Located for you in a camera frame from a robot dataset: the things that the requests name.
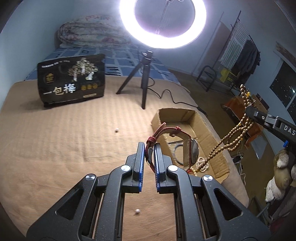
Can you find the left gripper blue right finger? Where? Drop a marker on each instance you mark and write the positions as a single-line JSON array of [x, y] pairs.
[[159, 168]]

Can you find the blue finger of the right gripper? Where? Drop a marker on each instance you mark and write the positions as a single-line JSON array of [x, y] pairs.
[[261, 116]]

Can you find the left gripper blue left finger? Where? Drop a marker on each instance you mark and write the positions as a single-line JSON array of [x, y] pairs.
[[138, 168]]

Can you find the dark thin bangle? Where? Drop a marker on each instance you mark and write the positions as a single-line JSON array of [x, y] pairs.
[[177, 149]]

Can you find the wristwatch with red strap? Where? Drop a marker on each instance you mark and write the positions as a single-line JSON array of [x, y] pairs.
[[190, 146]]

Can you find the orange cloth covered box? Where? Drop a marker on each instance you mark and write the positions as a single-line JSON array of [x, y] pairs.
[[236, 109]]

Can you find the yellow box on rack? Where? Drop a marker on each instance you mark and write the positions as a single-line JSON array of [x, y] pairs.
[[227, 75]]

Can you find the brown cardboard box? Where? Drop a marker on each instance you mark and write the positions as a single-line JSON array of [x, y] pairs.
[[191, 122]]

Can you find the black clothes rack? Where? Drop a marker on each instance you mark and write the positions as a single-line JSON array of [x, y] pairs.
[[233, 49]]

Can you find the tan blanket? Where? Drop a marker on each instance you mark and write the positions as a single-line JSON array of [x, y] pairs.
[[45, 152]]

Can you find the blue checkered bed sheet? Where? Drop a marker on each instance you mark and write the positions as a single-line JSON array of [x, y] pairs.
[[118, 61]]

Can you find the black snack bag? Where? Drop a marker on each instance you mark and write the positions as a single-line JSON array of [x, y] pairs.
[[71, 79]]

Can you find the folded floral quilt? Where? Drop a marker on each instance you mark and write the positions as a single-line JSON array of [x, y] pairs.
[[93, 31]]

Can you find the white ring light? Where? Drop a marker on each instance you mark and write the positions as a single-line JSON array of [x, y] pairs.
[[164, 24]]

